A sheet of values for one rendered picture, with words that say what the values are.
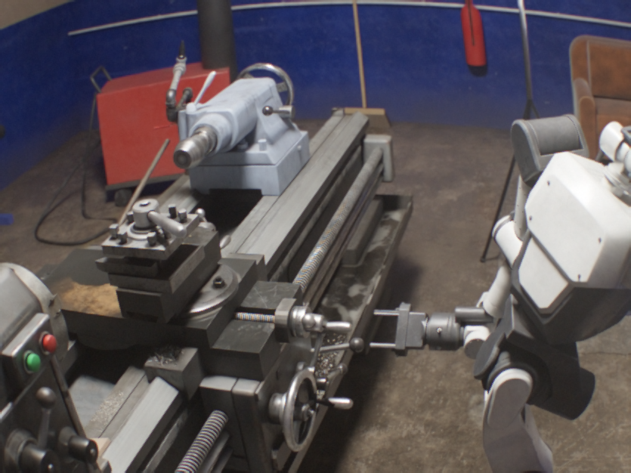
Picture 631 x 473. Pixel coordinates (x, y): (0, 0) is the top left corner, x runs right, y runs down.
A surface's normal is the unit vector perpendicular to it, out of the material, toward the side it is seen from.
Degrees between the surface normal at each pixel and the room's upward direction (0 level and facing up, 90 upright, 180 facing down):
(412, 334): 53
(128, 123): 90
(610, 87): 107
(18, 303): 45
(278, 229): 36
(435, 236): 0
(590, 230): 68
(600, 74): 98
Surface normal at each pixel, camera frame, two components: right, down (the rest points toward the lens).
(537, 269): -0.84, -0.06
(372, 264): -0.10, -0.89
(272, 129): 0.84, -0.29
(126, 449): 0.48, -0.70
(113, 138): 0.05, 0.44
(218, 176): -0.29, 0.45
